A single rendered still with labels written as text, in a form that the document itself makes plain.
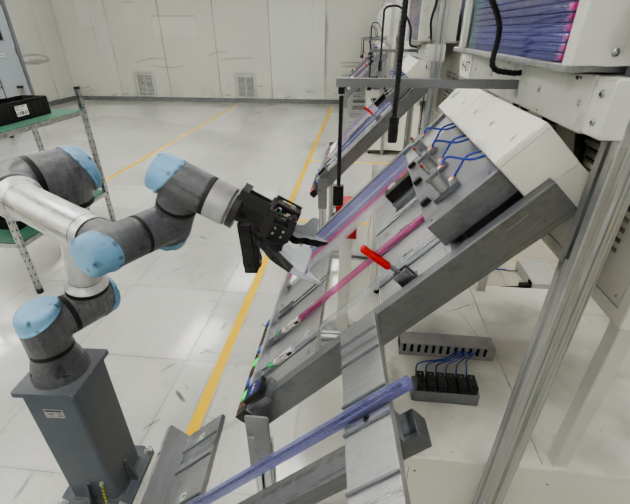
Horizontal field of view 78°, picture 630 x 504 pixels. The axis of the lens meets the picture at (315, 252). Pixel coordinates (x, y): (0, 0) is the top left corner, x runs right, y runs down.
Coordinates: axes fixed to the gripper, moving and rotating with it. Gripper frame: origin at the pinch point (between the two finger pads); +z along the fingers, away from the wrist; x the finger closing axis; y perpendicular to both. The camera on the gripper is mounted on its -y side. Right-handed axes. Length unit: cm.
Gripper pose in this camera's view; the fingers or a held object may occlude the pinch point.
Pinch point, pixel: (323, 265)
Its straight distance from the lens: 75.4
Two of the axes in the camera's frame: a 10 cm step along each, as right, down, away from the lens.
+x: 1.1, -4.9, 8.7
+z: 8.8, 4.5, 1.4
